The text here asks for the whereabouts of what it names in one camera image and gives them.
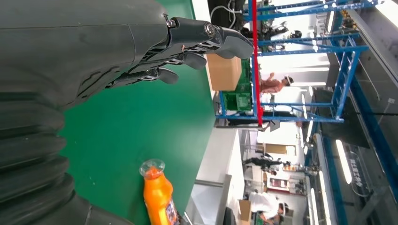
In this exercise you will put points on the red pole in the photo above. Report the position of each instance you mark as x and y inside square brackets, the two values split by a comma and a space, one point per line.
[256, 62]

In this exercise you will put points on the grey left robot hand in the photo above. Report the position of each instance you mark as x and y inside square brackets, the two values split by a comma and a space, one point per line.
[62, 46]

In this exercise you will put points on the person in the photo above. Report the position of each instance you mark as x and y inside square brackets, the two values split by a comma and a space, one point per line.
[264, 203]
[273, 85]

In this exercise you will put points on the blue metal storage rack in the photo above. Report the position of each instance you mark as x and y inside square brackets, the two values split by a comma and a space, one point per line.
[342, 77]

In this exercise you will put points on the white panelled table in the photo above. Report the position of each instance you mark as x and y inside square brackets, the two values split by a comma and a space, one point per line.
[217, 158]

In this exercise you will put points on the green plastic crate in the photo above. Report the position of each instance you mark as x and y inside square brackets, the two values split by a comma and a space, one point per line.
[239, 99]

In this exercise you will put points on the orange detergent bottle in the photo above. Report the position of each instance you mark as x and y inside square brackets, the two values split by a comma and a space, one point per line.
[157, 195]

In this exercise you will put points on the small brown cardboard box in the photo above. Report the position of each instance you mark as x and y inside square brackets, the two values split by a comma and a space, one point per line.
[245, 211]

